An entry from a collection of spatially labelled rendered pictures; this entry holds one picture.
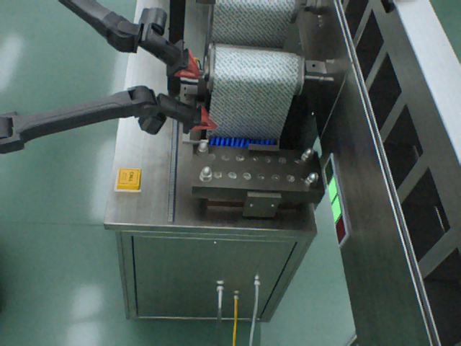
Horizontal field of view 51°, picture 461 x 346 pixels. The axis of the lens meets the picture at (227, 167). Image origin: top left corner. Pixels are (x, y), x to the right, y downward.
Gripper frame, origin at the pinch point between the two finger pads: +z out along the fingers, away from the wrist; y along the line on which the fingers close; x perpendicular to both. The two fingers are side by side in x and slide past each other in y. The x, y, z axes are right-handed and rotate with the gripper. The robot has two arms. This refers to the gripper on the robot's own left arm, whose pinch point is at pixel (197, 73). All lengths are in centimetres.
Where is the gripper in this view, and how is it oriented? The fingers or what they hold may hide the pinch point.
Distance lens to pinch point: 143.5
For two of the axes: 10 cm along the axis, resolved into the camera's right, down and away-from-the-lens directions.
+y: 0.6, 8.4, -5.5
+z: 6.7, 3.7, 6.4
